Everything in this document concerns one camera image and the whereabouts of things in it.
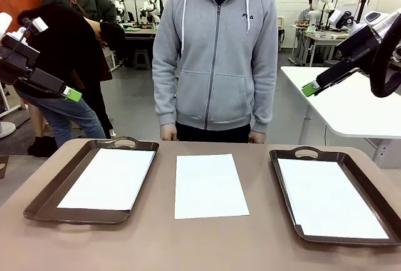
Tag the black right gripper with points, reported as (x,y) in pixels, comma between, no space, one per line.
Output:
(360,45)

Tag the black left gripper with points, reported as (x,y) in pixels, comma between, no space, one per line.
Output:
(15,57)

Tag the person's left forearm grey sleeve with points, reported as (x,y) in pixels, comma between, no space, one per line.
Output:
(264,101)

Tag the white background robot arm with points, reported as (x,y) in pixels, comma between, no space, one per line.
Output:
(114,1)

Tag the person's right forearm grey sleeve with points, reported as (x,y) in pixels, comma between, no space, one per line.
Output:
(164,95)

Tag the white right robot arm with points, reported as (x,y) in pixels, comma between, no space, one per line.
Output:
(377,17)

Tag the person's left hand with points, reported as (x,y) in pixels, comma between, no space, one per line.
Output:
(257,137)

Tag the person's right hand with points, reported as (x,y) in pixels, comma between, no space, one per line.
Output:
(169,133)

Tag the white rounded table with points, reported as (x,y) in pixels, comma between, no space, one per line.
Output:
(344,111)

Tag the white background desk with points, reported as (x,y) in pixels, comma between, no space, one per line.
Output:
(316,37)

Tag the bystander black top blue jeans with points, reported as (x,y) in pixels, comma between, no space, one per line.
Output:
(62,42)

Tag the white round fan base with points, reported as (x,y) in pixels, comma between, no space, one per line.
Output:
(6,130)

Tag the black bag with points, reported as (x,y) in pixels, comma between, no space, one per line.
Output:
(40,147)

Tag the seated person in plaid shirt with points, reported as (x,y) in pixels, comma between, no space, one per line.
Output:
(304,17)

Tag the beige box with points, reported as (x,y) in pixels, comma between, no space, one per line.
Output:
(281,23)

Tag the bystander green striped jacket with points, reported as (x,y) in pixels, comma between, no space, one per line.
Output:
(91,1)

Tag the grey plastic stool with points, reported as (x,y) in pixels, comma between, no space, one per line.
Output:
(142,54)

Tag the grey background work table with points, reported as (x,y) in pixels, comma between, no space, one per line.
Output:
(141,31)

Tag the brown plastic serving tray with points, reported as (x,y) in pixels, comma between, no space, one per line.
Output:
(365,189)
(47,195)

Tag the person in grey hoodie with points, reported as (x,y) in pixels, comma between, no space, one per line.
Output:
(216,64)

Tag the white side table frame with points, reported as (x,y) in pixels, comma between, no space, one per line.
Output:
(22,104)

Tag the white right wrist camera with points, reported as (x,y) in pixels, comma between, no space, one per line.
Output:
(336,16)

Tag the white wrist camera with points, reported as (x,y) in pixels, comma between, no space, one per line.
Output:
(40,24)
(336,16)

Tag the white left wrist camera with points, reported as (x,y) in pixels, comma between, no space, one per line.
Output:
(40,24)

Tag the black camera tripod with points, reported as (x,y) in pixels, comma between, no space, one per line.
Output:
(363,4)

